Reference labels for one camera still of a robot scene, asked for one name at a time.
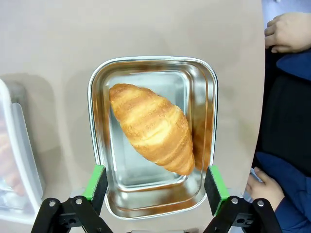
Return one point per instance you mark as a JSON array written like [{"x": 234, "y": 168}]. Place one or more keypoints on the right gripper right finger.
[{"x": 216, "y": 189}]

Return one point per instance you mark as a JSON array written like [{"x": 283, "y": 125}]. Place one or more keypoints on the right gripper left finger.
[{"x": 97, "y": 187}]

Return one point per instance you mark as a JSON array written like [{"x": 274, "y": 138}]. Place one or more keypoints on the golden brown croissant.
[{"x": 150, "y": 126}]

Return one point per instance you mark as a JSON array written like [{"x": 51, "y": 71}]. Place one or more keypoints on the clear plastic snap lid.
[{"x": 24, "y": 145}]

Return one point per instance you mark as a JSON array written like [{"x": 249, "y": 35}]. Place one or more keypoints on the navy sleeved right forearm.
[{"x": 295, "y": 64}]

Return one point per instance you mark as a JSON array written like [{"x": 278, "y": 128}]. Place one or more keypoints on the navy sleeved left forearm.
[{"x": 291, "y": 189}]

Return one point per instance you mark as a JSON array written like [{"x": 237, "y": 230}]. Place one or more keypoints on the stainless steel rectangular container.
[{"x": 145, "y": 191}]

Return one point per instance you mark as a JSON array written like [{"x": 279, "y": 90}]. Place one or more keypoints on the person's left hand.
[{"x": 266, "y": 191}]

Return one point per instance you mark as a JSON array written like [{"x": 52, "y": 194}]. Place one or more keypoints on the person's right hand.
[{"x": 289, "y": 31}]

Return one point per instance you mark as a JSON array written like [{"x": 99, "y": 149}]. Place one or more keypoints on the person in navy jacket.
[{"x": 286, "y": 116}]

